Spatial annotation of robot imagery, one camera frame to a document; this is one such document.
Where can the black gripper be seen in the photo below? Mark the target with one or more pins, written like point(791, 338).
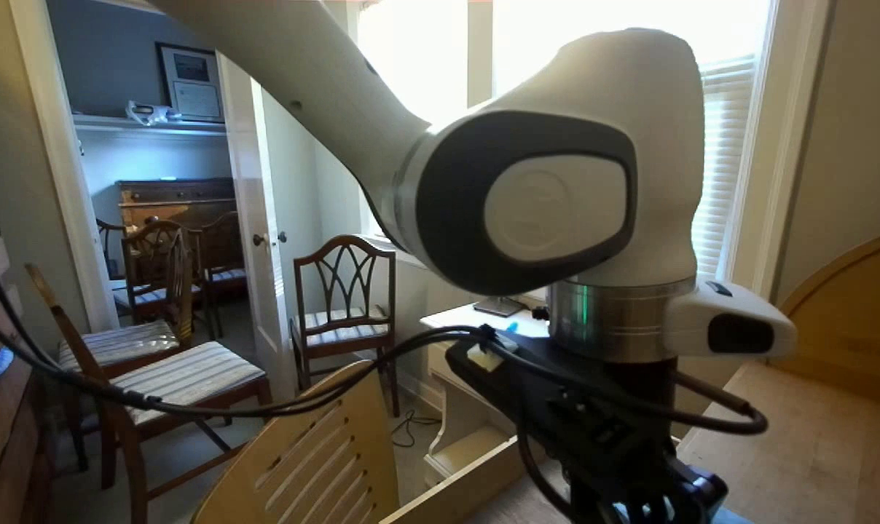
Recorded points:
point(624, 437)

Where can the white nightstand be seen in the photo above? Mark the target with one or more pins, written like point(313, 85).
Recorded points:
point(458, 389)

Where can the light wood open drawer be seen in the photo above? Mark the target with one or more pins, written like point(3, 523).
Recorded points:
point(458, 491)

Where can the dark wood dresser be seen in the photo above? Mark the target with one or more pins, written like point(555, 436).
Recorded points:
point(166, 206)

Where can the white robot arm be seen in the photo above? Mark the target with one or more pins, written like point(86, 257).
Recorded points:
point(603, 118)

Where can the light wood roll-top desk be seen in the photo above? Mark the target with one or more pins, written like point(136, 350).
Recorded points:
point(848, 322)

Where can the dark chair arched back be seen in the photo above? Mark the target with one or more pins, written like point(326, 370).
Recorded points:
point(341, 337)

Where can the white wall shelf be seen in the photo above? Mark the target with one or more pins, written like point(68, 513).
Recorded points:
point(101, 124)

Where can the white object on shelf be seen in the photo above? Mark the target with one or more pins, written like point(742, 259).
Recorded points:
point(153, 114)

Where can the white door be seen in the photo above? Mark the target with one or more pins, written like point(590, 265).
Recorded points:
point(267, 193)

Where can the framed wall picture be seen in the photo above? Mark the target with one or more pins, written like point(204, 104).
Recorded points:
point(189, 82)

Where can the light wooden chair back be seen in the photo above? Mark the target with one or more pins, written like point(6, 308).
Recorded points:
point(313, 455)

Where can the dark chair striped cushion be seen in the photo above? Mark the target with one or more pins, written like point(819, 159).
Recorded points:
point(181, 373)

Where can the white framed window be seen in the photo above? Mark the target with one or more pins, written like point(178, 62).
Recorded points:
point(412, 118)

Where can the white window blinds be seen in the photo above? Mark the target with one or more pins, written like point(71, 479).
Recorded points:
point(726, 177)

